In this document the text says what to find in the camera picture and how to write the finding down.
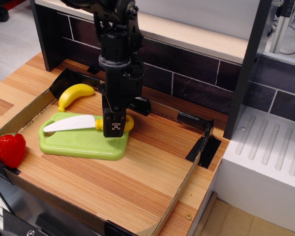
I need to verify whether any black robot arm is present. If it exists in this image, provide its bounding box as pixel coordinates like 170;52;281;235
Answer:
64;0;145;138

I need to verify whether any cardboard fence with black tape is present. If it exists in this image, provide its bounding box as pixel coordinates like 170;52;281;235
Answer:
0;65;221;236

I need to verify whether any black caster wheel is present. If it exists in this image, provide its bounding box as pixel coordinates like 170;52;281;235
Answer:
0;5;9;22

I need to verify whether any yellow toy banana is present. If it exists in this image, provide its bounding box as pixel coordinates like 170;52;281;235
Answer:
58;84;95;112

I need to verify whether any dark grey shelf post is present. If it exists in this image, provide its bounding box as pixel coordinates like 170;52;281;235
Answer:
224;0;276;139
30;0;66;72

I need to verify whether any dark grey shelf post right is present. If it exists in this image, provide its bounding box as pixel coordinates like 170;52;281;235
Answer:
224;0;276;139

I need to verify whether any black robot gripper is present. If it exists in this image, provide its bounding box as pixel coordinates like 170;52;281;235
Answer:
98;66;143;137

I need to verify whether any red toy strawberry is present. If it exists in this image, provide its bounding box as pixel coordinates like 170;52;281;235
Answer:
0;133;26;168

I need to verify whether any white toy sink drainboard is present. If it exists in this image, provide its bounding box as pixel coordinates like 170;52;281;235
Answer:
214;107;295;232

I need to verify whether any yellow handled white toy knife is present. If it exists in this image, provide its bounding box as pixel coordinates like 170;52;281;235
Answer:
43;115;134;133

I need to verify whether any green plastic cutting board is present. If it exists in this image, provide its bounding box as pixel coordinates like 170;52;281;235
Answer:
38;112;129;160

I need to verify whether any stainless steel oven front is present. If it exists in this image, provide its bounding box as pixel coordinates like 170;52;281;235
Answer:
0;162;105;236

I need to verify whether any aluminium frame profile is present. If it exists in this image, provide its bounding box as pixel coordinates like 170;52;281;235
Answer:
263;0;295;65

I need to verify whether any light wooden shelf board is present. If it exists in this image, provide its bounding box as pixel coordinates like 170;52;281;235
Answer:
35;0;249;65

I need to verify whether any dark grey shelf post left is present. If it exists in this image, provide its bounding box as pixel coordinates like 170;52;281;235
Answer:
30;0;66;72

